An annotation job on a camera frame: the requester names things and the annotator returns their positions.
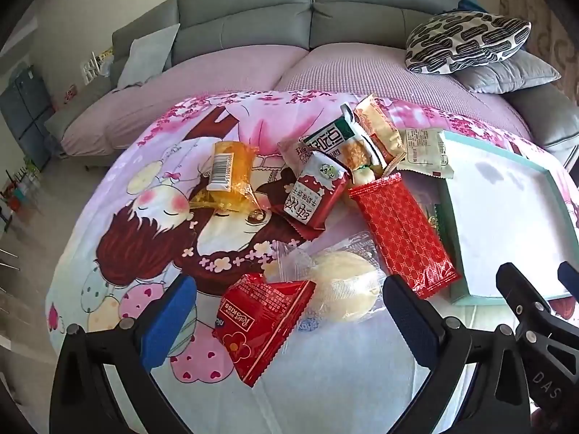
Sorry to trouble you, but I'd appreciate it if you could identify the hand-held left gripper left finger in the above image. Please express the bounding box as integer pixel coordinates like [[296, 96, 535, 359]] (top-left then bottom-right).
[[49, 275, 197, 434]]

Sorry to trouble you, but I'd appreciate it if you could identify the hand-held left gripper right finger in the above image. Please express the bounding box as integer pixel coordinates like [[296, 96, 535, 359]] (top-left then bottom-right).
[[382, 275, 531, 434]]

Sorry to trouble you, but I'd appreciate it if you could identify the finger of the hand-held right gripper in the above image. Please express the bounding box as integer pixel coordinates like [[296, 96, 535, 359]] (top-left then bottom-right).
[[558, 261, 579, 292], [496, 262, 555, 344]]

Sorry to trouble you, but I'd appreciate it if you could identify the large clear-wrapped white bun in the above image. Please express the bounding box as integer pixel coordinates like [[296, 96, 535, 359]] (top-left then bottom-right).
[[265, 230, 386, 325]]

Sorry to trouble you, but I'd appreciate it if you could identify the teal-rimmed white box tray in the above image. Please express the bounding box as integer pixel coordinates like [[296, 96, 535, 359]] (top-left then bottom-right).
[[436, 130, 579, 305]]

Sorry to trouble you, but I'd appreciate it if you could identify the red flower-print snack packet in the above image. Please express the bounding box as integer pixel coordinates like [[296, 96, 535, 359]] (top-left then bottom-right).
[[212, 273, 317, 388]]

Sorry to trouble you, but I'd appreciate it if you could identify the red patterned wafer packet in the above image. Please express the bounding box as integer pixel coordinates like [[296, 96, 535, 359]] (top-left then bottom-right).
[[347, 173, 463, 300]]

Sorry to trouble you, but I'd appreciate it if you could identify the small clear-wrapped white bun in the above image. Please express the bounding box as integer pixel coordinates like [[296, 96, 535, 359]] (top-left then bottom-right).
[[353, 165, 386, 187]]

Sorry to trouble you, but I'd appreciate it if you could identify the red and white biscuit packet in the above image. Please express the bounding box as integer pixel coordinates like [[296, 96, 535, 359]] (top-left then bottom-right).
[[270, 151, 352, 241]]

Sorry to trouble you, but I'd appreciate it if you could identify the yellow snack packet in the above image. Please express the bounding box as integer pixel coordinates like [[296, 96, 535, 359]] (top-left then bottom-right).
[[189, 141, 272, 224]]

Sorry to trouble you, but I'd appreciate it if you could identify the pale green snack packet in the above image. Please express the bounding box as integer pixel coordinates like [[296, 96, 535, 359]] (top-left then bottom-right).
[[398, 127, 455, 179]]

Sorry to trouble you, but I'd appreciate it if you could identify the green and white cracker packet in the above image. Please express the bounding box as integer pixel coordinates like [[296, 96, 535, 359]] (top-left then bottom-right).
[[302, 104, 390, 178]]

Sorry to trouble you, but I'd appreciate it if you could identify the orange biscuit packet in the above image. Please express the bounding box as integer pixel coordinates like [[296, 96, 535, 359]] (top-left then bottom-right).
[[354, 94, 406, 169]]

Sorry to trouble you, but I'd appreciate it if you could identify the pink snack packet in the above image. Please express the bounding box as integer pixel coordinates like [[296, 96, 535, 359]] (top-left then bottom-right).
[[277, 138, 317, 178]]

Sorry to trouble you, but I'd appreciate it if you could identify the printed cartoon blanket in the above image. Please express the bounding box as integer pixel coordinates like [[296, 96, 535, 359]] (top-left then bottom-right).
[[45, 90, 579, 434]]

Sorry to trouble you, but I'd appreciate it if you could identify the pile of colourful toys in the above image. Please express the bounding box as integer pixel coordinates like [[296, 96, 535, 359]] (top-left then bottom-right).
[[0, 156, 43, 223]]

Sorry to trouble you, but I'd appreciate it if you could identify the grey pillow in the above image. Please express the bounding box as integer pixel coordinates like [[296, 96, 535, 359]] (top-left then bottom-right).
[[457, 49, 562, 95]]

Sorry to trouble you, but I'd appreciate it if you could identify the grey cabinet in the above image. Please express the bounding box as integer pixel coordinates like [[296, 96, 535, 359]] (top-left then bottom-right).
[[0, 65, 59, 171]]

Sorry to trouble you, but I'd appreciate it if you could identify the black and white patterned pillow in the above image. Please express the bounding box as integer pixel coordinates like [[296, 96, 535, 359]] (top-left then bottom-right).
[[405, 11, 532, 75]]

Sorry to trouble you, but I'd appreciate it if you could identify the pink sofa cover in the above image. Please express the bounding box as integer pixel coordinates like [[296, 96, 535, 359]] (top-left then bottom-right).
[[61, 44, 532, 157]]

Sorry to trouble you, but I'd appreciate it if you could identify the light grey cushion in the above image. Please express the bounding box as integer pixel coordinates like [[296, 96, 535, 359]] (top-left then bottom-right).
[[118, 24, 181, 88]]

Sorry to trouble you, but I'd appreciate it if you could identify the white shelf with papers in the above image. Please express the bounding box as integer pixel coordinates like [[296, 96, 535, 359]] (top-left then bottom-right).
[[80, 49, 115, 85]]

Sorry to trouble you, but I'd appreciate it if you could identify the beige patterned curtain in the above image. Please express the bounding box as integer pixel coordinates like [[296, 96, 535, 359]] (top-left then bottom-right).
[[498, 0, 579, 82]]

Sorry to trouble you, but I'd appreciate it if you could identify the grey sofa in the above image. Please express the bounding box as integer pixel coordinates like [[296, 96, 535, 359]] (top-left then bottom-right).
[[45, 0, 579, 170]]

